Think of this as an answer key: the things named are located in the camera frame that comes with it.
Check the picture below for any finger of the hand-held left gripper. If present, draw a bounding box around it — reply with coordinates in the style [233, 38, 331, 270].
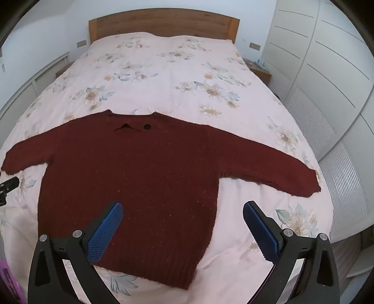
[0, 176, 20, 206]

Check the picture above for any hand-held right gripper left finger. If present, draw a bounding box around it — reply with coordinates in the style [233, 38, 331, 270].
[28, 201, 124, 304]

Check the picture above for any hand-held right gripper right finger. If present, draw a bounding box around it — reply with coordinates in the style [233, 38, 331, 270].
[242, 200, 341, 304]

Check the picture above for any dark red knit sweater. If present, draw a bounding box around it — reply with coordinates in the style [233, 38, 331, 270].
[1, 109, 322, 290]

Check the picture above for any purple object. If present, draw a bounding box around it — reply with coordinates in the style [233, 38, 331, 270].
[0, 257, 24, 304]

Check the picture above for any wooden nightstand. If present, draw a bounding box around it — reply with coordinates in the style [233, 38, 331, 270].
[242, 58, 273, 86]
[55, 61, 75, 78]

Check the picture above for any white wardrobe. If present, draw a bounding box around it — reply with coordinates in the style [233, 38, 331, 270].
[260, 0, 374, 243]

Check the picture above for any floral bedsheet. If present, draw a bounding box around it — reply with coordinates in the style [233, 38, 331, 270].
[0, 32, 335, 304]

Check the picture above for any wooden headboard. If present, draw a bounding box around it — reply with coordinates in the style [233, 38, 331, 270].
[88, 9, 241, 46]

